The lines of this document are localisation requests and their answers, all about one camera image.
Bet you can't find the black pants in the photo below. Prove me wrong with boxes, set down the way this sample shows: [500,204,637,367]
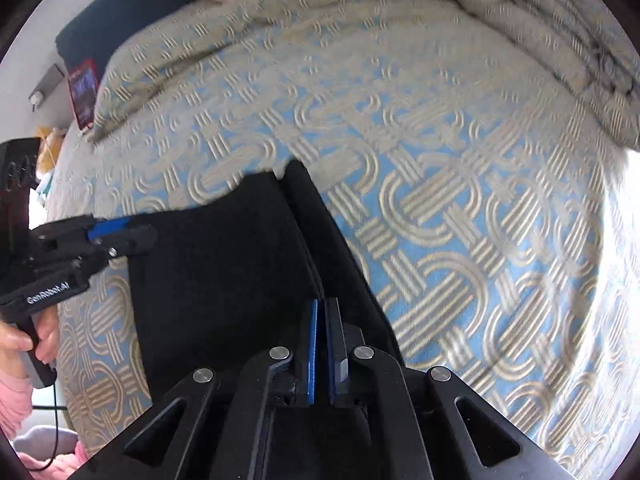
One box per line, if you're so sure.
[128,160,399,399]

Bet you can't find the pink sleeve forearm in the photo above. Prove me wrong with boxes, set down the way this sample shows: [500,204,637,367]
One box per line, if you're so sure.
[0,372,34,439]

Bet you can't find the person's left hand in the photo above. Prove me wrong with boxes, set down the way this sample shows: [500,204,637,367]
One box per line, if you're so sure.
[0,306,60,379]

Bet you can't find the cluttered bedside shelf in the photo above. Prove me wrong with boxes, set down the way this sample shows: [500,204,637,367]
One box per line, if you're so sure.
[36,127,67,200]

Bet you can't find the red book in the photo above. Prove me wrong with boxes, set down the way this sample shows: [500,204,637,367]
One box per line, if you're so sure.
[67,60,99,130]

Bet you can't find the dark blue headboard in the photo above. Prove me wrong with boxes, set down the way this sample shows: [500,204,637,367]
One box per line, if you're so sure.
[55,0,195,78]

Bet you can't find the patterned blue beige bedspread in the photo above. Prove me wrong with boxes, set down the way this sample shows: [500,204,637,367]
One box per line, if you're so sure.
[48,0,639,479]

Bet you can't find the red pants of person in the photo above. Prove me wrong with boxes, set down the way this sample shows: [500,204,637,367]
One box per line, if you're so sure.
[17,441,89,480]

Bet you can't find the folded beige patterned duvet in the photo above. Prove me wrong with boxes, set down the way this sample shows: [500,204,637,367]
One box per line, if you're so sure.
[457,0,639,151]

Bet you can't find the black camera box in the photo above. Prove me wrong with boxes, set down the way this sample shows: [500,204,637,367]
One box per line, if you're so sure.
[1,138,40,296]

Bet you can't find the black cable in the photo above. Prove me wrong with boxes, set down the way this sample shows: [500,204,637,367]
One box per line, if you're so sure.
[22,383,61,472]

